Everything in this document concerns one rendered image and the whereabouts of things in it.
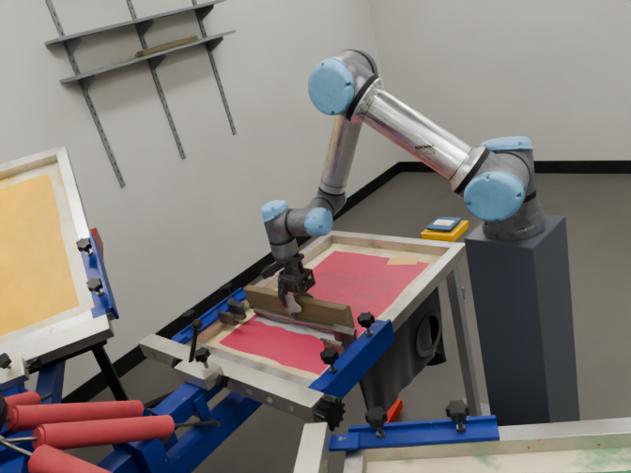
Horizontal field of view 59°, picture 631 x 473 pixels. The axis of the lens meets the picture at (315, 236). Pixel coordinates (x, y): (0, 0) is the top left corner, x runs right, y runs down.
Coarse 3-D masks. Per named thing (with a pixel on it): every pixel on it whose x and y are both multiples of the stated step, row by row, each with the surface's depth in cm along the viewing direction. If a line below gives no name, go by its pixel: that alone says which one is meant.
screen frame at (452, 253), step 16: (320, 240) 212; (336, 240) 214; (352, 240) 209; (368, 240) 204; (384, 240) 199; (400, 240) 196; (416, 240) 192; (432, 240) 190; (304, 256) 205; (448, 256) 177; (464, 256) 182; (432, 272) 170; (448, 272) 174; (272, 288) 193; (416, 288) 164; (432, 288) 167; (400, 304) 158; (416, 304) 161; (384, 320) 153; (400, 320) 155; (208, 336) 174; (224, 352) 158; (256, 368) 147; (272, 368) 145; (304, 384) 136
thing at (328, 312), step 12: (252, 288) 176; (264, 288) 174; (252, 300) 177; (264, 300) 173; (276, 300) 168; (300, 300) 161; (312, 300) 159; (324, 300) 158; (276, 312) 171; (300, 312) 163; (312, 312) 160; (324, 312) 156; (336, 312) 153; (348, 312) 153; (336, 324) 155; (348, 324) 153
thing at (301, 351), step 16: (368, 272) 188; (384, 272) 185; (400, 272) 182; (416, 272) 180; (400, 288) 173; (384, 304) 167; (304, 336) 162; (272, 352) 159; (288, 352) 157; (304, 352) 155; (320, 352) 153; (304, 368) 148; (320, 368) 146
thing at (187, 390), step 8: (184, 384) 139; (176, 392) 137; (184, 392) 136; (192, 392) 135; (200, 392) 137; (208, 392) 139; (216, 392) 140; (168, 400) 135; (176, 400) 134; (184, 400) 133; (192, 400) 135; (208, 400) 139; (160, 408) 133; (168, 408) 132; (176, 408) 131; (184, 408) 133; (192, 408) 135; (176, 416) 132; (184, 416) 133
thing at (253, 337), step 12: (336, 252) 208; (348, 252) 205; (324, 264) 202; (336, 264) 199; (348, 264) 197; (360, 264) 195; (312, 276) 195; (252, 324) 176; (264, 324) 174; (228, 336) 172; (240, 336) 171; (252, 336) 169; (264, 336) 167; (276, 336) 166; (288, 336) 164; (240, 348) 164; (252, 348) 163; (264, 348) 161
